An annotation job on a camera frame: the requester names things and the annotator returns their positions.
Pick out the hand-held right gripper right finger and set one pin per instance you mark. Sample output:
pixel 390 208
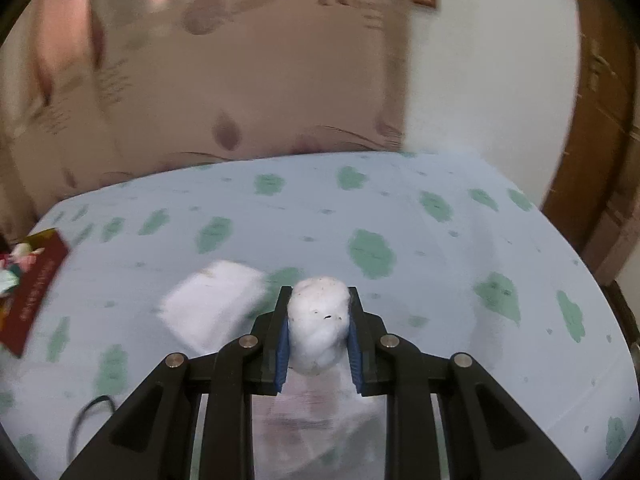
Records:
pixel 355 355

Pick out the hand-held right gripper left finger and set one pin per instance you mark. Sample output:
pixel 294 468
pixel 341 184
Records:
pixel 282 355

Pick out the white sock with red trim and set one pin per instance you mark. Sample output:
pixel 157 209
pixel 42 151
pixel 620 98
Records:
pixel 210 305

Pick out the cloud-print tablecloth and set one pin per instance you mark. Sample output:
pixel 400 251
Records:
pixel 450 310

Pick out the dark red box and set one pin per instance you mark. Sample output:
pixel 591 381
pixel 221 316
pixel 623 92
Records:
pixel 35 285

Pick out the beige leaf-print curtain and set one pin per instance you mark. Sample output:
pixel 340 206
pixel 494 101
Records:
pixel 225 85

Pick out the brown wooden door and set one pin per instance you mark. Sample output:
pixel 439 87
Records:
pixel 600 135

